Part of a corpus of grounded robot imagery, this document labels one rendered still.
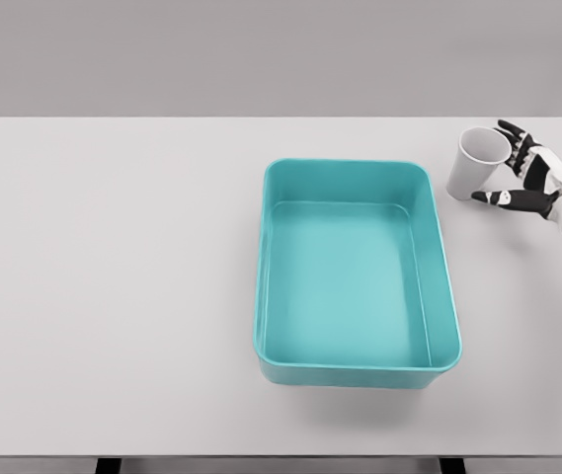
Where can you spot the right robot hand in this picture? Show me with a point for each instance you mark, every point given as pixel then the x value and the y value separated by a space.
pixel 552 170

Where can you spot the white paper cup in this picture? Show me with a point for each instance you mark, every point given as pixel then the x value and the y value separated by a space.
pixel 473 160

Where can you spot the teal plastic basket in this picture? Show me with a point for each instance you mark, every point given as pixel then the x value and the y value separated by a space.
pixel 349 276

